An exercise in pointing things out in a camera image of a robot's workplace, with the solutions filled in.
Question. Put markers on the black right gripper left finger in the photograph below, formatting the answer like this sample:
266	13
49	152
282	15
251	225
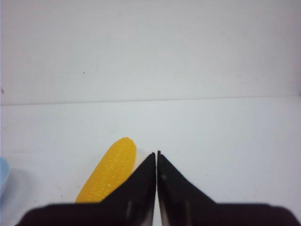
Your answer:
131	204

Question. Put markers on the yellow plastic corn cob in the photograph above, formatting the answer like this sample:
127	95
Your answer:
113	170

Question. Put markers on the light blue round plate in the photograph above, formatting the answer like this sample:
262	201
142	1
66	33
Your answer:
4	177

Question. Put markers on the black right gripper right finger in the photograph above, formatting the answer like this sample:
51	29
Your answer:
183	204

